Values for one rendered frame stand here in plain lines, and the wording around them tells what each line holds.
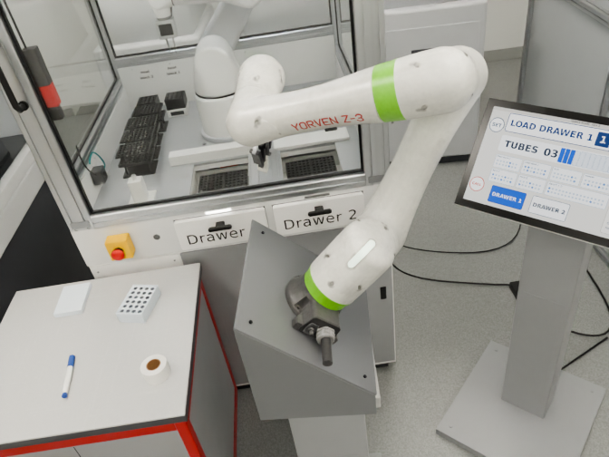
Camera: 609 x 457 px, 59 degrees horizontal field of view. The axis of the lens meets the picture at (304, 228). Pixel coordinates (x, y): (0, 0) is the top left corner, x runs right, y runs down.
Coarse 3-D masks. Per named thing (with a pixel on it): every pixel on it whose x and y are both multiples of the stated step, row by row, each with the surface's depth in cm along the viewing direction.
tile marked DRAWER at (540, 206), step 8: (536, 200) 140; (544, 200) 139; (552, 200) 138; (528, 208) 141; (536, 208) 140; (544, 208) 139; (552, 208) 138; (560, 208) 137; (568, 208) 136; (544, 216) 139; (552, 216) 138; (560, 216) 137
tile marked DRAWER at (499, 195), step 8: (496, 192) 146; (504, 192) 145; (512, 192) 144; (520, 192) 143; (488, 200) 147; (496, 200) 146; (504, 200) 145; (512, 200) 144; (520, 200) 143; (512, 208) 144; (520, 208) 142
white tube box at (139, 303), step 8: (136, 288) 167; (144, 288) 166; (152, 288) 166; (128, 296) 164; (136, 296) 164; (144, 296) 163; (152, 296) 163; (128, 304) 161; (136, 304) 160; (144, 304) 160; (152, 304) 163; (120, 312) 158; (128, 312) 160; (136, 312) 158; (144, 312) 158; (120, 320) 160; (128, 320) 159; (136, 320) 158; (144, 320) 158
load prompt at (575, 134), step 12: (516, 120) 145; (528, 120) 143; (540, 120) 142; (552, 120) 140; (516, 132) 145; (528, 132) 143; (540, 132) 141; (552, 132) 140; (564, 132) 138; (576, 132) 137; (588, 132) 135; (600, 132) 134; (576, 144) 136; (588, 144) 135; (600, 144) 133
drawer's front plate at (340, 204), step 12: (360, 192) 169; (288, 204) 169; (300, 204) 168; (312, 204) 168; (324, 204) 169; (336, 204) 169; (348, 204) 170; (360, 204) 170; (276, 216) 170; (288, 216) 170; (300, 216) 171; (324, 216) 172; (336, 216) 172; (348, 216) 172; (276, 228) 173; (300, 228) 174; (312, 228) 174
